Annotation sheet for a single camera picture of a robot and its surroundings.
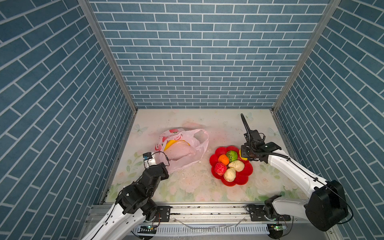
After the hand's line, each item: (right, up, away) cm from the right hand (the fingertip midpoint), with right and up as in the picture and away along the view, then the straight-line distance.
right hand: (243, 149), depth 86 cm
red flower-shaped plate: (-1, -15, -2) cm, 15 cm away
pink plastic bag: (-39, -2, +12) cm, 41 cm away
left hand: (-42, -6, -10) cm, 44 cm away
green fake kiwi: (-5, -4, +3) cm, 8 cm away
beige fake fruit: (-3, -9, -1) cm, 9 cm away
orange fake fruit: (-11, -6, +1) cm, 12 cm away
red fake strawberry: (-14, -10, -3) cm, 17 cm away
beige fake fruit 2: (-9, -13, -5) cm, 16 cm away
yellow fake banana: (-44, +2, +13) cm, 46 cm away
